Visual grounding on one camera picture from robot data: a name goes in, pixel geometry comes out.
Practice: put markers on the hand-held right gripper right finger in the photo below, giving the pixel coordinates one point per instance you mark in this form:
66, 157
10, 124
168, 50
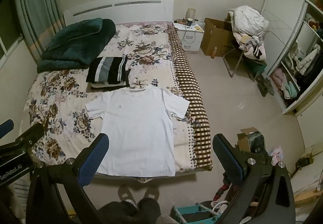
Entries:
227, 158

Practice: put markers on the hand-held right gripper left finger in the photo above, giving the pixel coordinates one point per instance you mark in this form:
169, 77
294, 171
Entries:
93, 160

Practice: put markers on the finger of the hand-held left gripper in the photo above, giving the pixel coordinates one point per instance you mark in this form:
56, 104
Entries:
6, 126
30, 134

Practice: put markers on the white t-shirt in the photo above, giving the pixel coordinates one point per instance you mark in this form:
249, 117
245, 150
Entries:
136, 133

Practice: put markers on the stack of folded dark clothes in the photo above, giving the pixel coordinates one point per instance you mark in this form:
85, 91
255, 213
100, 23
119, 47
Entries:
111, 69

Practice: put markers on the folded pink and teal clothes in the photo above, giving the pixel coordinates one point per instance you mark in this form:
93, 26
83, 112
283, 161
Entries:
285, 85

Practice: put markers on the pile of mixed clothes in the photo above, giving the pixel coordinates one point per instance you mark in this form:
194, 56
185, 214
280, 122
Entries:
249, 47

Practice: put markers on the small cardboard box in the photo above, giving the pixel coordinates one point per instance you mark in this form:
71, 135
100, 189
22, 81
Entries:
243, 140

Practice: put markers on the red and black cloth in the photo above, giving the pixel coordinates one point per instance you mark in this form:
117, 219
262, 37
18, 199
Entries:
222, 187

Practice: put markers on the black keyboard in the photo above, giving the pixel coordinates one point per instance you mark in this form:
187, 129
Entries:
257, 158

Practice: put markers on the dark bag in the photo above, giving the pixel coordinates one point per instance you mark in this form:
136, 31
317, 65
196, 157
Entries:
257, 142

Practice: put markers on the bed with floral sheet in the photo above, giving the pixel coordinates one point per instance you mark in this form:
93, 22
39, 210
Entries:
50, 92

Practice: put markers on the grey slipper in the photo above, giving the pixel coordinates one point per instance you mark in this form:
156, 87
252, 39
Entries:
126, 195
151, 192

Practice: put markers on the pink printed paper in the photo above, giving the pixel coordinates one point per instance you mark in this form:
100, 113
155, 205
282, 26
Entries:
277, 154

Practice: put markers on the person's legs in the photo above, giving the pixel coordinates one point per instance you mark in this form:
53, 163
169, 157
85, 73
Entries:
131, 211

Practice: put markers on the teal plastic rack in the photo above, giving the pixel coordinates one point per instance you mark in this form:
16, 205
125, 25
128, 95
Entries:
191, 212

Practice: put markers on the brown plaid blanket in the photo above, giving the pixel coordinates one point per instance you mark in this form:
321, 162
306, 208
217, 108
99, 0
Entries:
194, 87

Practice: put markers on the pair of green slippers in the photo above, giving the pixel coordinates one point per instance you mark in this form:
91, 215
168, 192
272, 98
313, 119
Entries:
266, 85

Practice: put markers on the window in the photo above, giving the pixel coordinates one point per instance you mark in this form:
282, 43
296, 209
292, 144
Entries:
7, 27

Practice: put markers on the dark green plush blanket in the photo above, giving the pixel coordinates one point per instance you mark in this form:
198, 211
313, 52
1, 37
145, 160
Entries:
75, 44

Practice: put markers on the orange bottle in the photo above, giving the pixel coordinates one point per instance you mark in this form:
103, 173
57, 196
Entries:
215, 52

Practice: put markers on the large cardboard box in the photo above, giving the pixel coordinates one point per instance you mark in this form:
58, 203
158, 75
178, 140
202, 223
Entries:
212, 39

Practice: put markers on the white nightstand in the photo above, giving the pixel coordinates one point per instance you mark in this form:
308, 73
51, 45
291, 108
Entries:
191, 39

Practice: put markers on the hanging white coat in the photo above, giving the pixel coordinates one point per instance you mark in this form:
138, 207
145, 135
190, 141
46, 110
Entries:
307, 59

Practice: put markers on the dark cup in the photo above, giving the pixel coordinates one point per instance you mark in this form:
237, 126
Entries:
189, 22

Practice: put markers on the beige table lamp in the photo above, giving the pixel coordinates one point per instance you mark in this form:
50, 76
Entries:
191, 13

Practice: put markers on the white bed headboard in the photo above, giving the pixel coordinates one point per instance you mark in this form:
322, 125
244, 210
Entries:
113, 9

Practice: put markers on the white wardrobe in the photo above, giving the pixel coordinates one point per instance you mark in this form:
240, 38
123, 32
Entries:
280, 6

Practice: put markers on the metal frame chair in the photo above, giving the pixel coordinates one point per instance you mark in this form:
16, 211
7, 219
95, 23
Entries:
232, 62

